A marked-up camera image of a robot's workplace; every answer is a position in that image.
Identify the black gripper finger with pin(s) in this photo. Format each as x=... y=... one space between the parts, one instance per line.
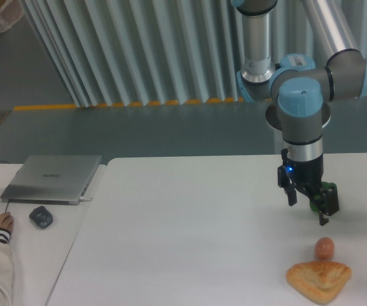
x=327 y=202
x=291 y=195

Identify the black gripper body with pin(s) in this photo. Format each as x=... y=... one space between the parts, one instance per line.
x=305 y=176

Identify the triangular golden bread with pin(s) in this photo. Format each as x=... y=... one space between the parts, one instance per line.
x=319 y=281

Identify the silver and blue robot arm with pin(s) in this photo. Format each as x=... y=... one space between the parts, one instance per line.
x=300 y=92

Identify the person's hand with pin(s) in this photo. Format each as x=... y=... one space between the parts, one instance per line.
x=6 y=222

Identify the green bell pepper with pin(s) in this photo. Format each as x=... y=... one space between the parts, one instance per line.
x=313 y=199

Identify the brown egg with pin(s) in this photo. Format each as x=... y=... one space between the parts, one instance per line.
x=324 y=248

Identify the silver closed laptop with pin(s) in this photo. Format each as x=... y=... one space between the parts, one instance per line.
x=52 y=179

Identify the corrugated metal panel barrier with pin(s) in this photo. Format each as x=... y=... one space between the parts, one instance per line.
x=143 y=51

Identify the dark grey 3D mouse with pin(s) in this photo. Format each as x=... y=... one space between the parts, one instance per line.
x=41 y=217

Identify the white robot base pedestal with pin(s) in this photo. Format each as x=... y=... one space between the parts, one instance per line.
x=274 y=123

